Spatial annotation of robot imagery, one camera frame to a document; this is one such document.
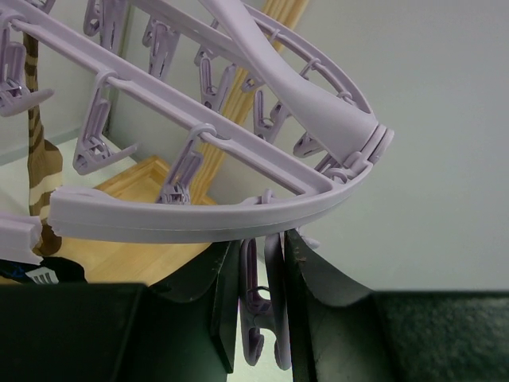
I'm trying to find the lilac round clip hanger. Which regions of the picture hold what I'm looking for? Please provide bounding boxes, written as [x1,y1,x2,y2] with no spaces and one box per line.
[0,0,395,369]

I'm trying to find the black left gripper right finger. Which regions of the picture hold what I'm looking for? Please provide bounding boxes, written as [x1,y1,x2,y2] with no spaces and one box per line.
[284,230,508,381]

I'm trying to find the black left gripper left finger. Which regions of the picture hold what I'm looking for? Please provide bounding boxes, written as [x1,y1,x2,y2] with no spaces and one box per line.
[1,242,235,381]

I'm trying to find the wooden hanger rack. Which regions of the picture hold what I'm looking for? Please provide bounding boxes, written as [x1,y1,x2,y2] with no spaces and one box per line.
[59,0,311,287]

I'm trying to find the black blue sock right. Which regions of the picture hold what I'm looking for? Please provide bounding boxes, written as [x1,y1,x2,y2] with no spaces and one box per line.
[1,257,87,285]

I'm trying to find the brown striped sock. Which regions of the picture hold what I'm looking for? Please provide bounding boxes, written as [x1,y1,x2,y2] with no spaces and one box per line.
[21,31,64,258]

